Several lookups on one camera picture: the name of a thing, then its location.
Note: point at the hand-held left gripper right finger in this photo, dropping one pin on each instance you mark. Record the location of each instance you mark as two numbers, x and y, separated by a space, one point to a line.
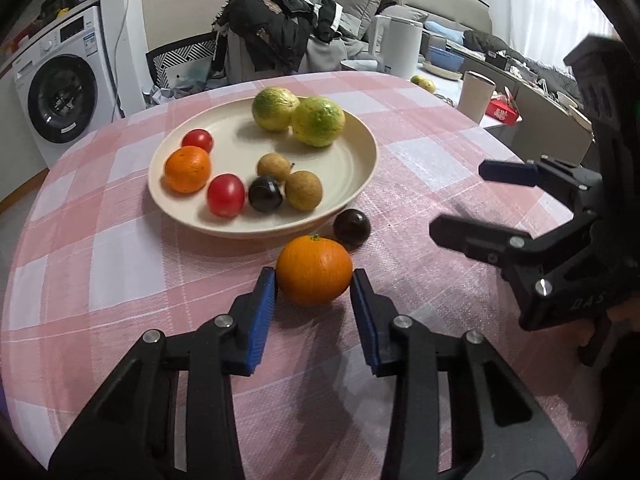
365 320

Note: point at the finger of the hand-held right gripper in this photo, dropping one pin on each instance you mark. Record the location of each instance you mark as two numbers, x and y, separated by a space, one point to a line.
475 240
507 171

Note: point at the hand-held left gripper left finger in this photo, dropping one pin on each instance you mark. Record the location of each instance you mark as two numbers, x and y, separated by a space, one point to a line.
262 320

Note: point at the orange with stem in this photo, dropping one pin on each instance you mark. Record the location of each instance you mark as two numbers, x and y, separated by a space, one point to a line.
314 271

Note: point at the dark plum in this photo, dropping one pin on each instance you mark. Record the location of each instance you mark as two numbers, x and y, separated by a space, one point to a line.
265 193
351 227

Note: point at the brown longan fruit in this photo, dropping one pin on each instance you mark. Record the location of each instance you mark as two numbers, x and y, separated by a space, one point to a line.
303 190
273 166

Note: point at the small red tomato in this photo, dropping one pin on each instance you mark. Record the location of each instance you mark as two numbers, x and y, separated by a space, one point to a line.
197 141

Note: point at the cream round plate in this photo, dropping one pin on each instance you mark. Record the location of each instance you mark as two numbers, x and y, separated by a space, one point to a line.
235 125

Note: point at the person's right hand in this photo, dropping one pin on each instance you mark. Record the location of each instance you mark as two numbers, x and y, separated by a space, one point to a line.
625 317

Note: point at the red box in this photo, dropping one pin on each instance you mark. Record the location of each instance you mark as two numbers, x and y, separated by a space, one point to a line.
505 110

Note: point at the grey coffee table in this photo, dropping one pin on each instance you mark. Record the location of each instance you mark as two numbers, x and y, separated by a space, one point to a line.
550 120

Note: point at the beige cup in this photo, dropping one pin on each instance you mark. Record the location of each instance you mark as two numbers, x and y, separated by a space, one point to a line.
475 97

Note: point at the cream small plate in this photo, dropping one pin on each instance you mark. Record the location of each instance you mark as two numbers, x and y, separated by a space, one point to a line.
442 75

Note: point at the small green fruit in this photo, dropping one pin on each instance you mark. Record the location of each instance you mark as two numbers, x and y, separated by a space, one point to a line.
422 82

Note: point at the blue bowl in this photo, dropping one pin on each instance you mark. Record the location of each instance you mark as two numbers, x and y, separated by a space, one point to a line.
445 57

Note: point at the dark clothes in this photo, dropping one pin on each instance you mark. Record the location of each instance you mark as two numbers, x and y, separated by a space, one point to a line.
490 40

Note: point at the light blue cloth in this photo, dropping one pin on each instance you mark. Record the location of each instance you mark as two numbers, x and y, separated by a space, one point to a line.
445 32

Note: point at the white electric kettle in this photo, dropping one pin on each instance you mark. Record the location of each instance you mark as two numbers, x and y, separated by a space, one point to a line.
397 45

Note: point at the pink plaid tablecloth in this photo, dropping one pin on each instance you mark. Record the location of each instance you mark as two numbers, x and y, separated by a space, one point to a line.
100 270

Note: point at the white dish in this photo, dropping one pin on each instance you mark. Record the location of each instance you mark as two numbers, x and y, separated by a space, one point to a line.
360 65

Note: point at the beige sofa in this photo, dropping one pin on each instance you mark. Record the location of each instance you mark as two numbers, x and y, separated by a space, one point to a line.
440 0

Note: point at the green-yellow citrus fruit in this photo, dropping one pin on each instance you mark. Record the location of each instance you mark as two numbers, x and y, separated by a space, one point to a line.
318 121
272 110

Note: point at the grey hoodie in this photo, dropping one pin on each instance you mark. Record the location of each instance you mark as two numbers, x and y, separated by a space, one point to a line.
330 52

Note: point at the grey pillow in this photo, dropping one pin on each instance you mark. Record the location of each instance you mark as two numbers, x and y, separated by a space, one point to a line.
357 7

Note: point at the black and white jacket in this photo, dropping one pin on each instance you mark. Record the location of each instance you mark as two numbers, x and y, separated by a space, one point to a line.
332 17

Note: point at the black patterned chair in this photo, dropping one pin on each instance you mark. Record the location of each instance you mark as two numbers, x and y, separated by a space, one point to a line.
175 57

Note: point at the white washing machine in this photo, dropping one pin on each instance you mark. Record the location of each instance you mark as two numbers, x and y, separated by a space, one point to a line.
65 100

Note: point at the black pot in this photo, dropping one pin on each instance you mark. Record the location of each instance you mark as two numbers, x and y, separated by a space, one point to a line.
60 0

